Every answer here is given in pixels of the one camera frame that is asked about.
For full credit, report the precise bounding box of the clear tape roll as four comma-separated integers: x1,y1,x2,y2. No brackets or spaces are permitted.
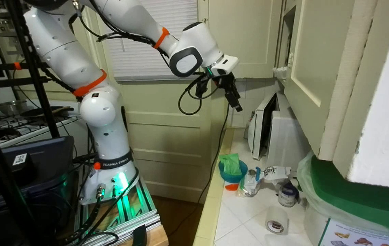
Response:
265,206,291,236

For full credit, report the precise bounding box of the closed cream cabinet door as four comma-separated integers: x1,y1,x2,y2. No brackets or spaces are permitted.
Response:
196,0,287,80

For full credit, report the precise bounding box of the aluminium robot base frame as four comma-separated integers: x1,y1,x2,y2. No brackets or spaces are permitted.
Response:
72,176,164,246

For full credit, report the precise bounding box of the open cream cabinet door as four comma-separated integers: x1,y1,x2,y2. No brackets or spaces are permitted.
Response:
282,0,389,161

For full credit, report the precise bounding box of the blue plastic bowl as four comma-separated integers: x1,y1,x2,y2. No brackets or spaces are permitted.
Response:
217,155,250,185

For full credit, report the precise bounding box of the small dark jar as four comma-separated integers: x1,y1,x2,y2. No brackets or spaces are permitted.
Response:
277,180,302,209

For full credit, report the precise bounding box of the black metal stand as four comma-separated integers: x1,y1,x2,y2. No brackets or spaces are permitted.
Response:
0,0,63,140

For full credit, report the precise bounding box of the black power cable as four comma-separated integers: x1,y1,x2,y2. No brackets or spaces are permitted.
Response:
195,101,232,205

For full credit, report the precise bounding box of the printed paper sheet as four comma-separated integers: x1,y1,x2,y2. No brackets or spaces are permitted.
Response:
318,217,389,246

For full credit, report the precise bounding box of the green lidded container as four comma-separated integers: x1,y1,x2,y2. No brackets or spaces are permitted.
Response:
296,153,389,246

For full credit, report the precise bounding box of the black equipment case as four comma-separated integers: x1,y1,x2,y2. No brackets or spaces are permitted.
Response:
0,135,75,215

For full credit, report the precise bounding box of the green packet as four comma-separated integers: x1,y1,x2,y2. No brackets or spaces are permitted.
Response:
218,151,244,179

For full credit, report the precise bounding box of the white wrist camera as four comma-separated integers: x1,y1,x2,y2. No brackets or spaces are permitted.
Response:
209,53,240,76

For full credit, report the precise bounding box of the white window blind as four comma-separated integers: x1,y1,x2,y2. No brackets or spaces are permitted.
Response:
97,0,201,79

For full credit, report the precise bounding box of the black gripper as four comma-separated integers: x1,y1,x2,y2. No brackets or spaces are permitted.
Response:
206,71,244,113

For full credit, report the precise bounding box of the white microwave oven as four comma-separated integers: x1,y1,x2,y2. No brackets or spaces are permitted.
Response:
246,91,311,174

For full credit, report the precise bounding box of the gas stove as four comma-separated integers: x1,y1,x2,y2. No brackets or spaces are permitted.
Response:
0,97,79,147

